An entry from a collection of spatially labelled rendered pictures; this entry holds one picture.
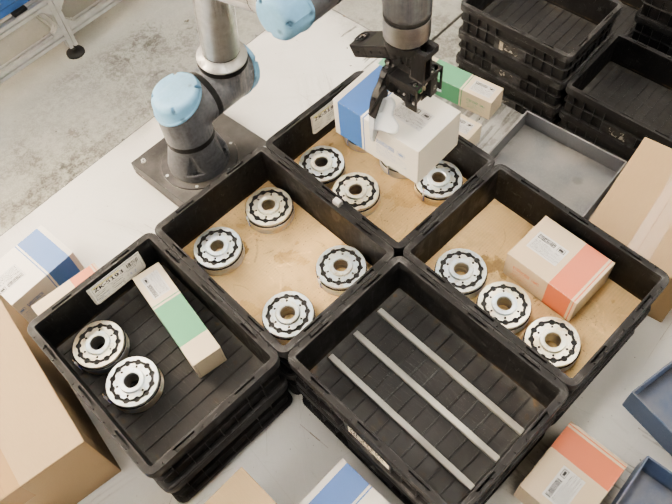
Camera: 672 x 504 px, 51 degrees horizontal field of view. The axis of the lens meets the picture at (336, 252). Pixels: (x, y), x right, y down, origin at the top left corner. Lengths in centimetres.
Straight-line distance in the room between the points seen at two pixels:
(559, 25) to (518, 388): 142
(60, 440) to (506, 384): 80
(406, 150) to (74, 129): 202
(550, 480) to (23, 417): 95
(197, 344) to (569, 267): 71
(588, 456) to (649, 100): 137
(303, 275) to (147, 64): 192
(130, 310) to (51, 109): 180
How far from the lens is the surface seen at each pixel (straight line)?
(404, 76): 120
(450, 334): 139
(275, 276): 147
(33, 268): 170
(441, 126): 127
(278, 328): 138
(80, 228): 183
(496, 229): 152
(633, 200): 159
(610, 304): 148
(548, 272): 140
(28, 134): 315
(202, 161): 171
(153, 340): 147
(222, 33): 158
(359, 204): 151
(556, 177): 179
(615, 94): 246
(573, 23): 250
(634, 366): 158
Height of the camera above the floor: 209
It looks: 58 degrees down
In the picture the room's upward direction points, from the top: 8 degrees counter-clockwise
